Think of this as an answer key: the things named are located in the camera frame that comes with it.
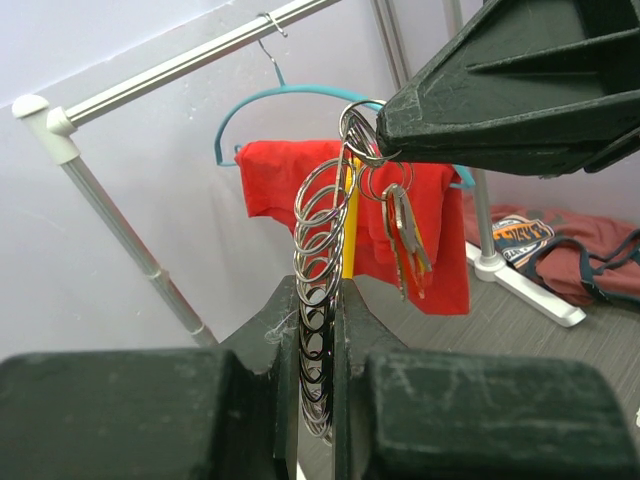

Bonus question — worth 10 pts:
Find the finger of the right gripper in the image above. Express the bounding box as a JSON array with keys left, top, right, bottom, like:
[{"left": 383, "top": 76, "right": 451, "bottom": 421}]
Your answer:
[{"left": 376, "top": 1, "right": 639, "bottom": 175}]

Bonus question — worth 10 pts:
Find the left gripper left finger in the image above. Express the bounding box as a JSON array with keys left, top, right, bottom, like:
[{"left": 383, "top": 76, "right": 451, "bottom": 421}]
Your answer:
[{"left": 1, "top": 276, "right": 298, "bottom": 479}]

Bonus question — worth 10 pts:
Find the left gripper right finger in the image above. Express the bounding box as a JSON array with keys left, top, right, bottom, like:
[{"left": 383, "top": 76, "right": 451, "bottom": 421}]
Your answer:
[{"left": 333, "top": 280, "right": 639, "bottom": 479}]

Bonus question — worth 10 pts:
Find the metal numbered keyring organizer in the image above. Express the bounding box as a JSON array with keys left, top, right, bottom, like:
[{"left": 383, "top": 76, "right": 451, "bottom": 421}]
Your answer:
[{"left": 293, "top": 99, "right": 415, "bottom": 445}]

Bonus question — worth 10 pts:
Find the teal clothes hanger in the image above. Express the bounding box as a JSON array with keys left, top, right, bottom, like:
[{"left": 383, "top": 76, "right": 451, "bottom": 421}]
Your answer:
[{"left": 215, "top": 13, "right": 476, "bottom": 191}]

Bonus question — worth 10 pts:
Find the red shirt on hanger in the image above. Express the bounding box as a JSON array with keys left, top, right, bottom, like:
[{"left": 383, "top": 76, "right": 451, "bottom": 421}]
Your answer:
[{"left": 235, "top": 140, "right": 471, "bottom": 315}]

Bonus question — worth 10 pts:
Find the dark red printed shirt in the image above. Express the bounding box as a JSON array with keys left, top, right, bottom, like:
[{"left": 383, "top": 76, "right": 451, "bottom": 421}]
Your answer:
[{"left": 490, "top": 204, "right": 639, "bottom": 312}]

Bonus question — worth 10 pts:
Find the white silver clothes rack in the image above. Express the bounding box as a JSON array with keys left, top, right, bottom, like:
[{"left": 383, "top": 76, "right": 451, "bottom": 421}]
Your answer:
[{"left": 10, "top": 0, "right": 587, "bottom": 349}]

